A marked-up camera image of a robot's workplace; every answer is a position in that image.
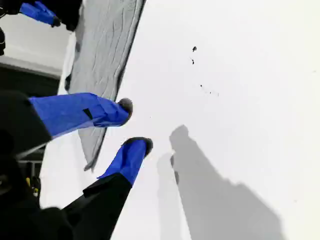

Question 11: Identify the grey striped towel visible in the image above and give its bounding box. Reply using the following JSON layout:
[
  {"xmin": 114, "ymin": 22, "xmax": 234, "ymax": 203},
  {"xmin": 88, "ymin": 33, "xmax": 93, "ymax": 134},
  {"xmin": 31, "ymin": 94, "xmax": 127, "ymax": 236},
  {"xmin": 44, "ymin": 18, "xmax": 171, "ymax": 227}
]
[{"xmin": 64, "ymin": 0, "xmax": 148, "ymax": 173}]

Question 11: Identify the black camera box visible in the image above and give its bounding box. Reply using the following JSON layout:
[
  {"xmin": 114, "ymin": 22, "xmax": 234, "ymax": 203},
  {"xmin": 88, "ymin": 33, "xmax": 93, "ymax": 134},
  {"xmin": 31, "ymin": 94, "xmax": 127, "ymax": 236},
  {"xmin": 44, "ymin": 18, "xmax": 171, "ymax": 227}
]
[{"xmin": 58, "ymin": 0, "xmax": 84, "ymax": 32}]

